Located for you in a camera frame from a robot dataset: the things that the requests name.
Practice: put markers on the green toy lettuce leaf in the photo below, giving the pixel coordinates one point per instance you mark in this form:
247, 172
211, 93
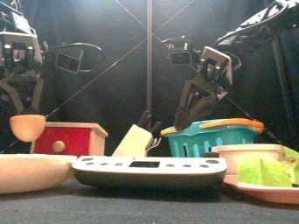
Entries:
264, 173

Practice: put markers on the green white toy vegetable slice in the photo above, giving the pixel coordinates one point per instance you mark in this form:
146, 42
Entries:
291, 162

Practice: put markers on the vertical metal frame pole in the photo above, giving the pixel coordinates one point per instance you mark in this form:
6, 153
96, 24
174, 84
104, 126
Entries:
148, 52

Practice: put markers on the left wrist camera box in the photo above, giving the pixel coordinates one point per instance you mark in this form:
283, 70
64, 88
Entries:
69, 60

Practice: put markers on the white grey toy scale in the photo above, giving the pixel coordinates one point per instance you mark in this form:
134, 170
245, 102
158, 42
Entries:
146, 172

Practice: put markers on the red wooden drawer box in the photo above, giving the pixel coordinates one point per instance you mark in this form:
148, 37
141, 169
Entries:
73, 138

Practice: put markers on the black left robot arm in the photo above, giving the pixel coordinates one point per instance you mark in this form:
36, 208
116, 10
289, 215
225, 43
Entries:
13, 17

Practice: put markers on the white toy pot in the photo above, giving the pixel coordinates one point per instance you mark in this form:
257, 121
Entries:
244, 156

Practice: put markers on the cream toy knife block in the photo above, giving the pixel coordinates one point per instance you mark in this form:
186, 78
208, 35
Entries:
132, 143

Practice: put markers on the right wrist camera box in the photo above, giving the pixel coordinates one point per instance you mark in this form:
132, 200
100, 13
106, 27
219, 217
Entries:
178, 54

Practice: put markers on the white toy fork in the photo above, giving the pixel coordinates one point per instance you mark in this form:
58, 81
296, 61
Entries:
153, 143

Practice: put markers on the tan egg shell half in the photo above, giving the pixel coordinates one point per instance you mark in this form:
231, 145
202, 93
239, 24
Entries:
26, 127

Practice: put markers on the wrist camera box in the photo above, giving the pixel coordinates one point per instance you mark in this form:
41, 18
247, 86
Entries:
69, 60
178, 54

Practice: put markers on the pink toy plate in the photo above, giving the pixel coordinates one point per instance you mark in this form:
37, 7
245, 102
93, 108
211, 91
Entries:
268, 193

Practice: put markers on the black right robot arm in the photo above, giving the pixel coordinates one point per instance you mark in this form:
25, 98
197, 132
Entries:
264, 20

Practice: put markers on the cream toy pan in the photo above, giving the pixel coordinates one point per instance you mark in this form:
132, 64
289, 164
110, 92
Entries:
30, 172

